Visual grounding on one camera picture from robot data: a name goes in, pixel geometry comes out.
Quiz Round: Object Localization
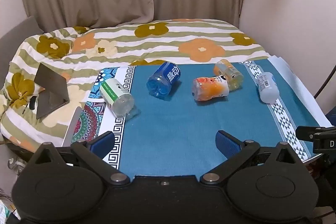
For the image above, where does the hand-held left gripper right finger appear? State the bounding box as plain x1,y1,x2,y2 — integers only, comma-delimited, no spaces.
200,130,305,185

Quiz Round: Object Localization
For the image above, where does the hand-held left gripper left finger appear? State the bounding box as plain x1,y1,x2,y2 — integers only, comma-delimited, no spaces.
34,131,131,185

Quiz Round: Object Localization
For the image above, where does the clear cup with green label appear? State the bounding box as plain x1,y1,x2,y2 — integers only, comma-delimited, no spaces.
99,78,141,121

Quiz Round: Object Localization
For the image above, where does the orange plastic cup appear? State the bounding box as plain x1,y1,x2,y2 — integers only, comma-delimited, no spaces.
191,76,230,102

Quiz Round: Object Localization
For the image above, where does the clear cup with white label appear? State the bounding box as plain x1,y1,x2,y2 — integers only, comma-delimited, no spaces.
256,72,280,104

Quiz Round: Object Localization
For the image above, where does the clear cup with yellow label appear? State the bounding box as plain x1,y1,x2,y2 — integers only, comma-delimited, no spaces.
214,59,244,91

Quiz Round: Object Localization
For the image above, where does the blue plastic cup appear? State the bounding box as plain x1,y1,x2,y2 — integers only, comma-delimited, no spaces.
146,61,182,101

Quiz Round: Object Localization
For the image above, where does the mandala patterned cloth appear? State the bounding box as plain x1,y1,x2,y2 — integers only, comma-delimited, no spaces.
71,65,136,171

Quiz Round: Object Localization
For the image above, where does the teal table cloth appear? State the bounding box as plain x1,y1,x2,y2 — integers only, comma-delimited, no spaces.
118,59,332,178

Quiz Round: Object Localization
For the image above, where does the grey folded stand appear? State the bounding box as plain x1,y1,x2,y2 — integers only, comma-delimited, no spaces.
33,62,71,120

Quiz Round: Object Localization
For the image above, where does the white sheet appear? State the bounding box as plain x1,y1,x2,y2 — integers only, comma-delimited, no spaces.
267,55,333,128

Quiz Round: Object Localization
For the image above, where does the floral striped blanket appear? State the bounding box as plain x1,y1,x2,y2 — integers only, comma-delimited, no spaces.
0,18,271,149

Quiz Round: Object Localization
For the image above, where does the grey headboard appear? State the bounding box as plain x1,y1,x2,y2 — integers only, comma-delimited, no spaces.
0,16,45,84

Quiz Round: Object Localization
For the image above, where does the black cable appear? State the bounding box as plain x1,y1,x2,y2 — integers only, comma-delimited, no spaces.
312,66,336,99

